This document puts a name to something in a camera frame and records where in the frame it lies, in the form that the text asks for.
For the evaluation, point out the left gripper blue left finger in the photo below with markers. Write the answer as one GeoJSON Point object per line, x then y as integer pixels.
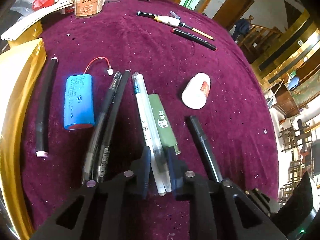
{"type": "Point", "coordinates": [143, 172]}

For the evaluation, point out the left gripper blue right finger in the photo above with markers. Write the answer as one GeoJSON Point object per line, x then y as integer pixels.
{"type": "Point", "coordinates": [177, 175]}

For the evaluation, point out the clear white brush pen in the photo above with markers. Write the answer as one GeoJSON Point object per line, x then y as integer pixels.
{"type": "Point", "coordinates": [155, 134]}

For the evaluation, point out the black marker grey barrel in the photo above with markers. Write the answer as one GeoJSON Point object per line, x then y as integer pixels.
{"type": "Point", "coordinates": [204, 149]}

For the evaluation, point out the white pen blue band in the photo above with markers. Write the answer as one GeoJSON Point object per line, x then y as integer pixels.
{"type": "Point", "coordinates": [147, 132]}

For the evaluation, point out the black barcode pen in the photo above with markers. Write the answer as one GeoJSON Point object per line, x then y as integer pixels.
{"type": "Point", "coordinates": [102, 158]}

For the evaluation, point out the clear gel pen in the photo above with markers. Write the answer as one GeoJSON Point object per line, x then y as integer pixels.
{"type": "Point", "coordinates": [94, 145]}

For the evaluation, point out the white pill bottle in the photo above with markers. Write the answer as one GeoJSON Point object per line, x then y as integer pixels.
{"type": "Point", "coordinates": [196, 92]}

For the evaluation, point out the blue battery pack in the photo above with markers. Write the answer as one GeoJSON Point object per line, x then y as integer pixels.
{"type": "Point", "coordinates": [78, 112]}

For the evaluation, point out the black marker pink cap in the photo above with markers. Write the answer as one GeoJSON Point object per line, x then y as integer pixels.
{"type": "Point", "coordinates": [42, 118]}

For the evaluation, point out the black pen red tip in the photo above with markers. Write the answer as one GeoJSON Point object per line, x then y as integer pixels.
{"type": "Point", "coordinates": [193, 38]}

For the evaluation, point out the white orange brush pen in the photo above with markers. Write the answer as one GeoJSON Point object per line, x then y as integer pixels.
{"type": "Point", "coordinates": [173, 22]}

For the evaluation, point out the gold tray box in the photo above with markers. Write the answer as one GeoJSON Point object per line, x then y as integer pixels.
{"type": "Point", "coordinates": [20, 68]}

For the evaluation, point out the person in dark jacket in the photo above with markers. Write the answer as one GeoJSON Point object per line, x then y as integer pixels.
{"type": "Point", "coordinates": [242, 27]}

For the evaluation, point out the clear jar orange label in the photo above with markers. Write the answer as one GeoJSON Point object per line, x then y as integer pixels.
{"type": "Point", "coordinates": [87, 8]}

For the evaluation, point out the brown wooden door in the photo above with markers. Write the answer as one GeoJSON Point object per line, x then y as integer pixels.
{"type": "Point", "coordinates": [231, 11]}

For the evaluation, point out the white paper stack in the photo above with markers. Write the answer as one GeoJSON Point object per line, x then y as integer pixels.
{"type": "Point", "coordinates": [19, 27]}

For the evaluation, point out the red plastic bag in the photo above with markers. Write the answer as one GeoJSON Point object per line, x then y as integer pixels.
{"type": "Point", "coordinates": [39, 4]}

